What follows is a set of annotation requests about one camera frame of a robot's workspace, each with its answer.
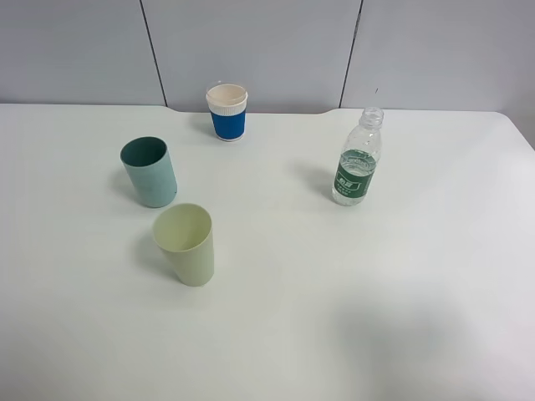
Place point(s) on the pale green plastic cup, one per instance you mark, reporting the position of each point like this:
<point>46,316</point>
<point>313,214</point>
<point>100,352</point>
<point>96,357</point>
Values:
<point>184,234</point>

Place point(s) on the clear bottle green label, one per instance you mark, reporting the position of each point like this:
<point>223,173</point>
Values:
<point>359,158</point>

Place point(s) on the blue sleeved paper cup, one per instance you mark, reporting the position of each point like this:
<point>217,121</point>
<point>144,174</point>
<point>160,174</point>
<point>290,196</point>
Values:
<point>227,103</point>

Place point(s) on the teal plastic cup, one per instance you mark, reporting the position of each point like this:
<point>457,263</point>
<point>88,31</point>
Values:
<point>148,164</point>

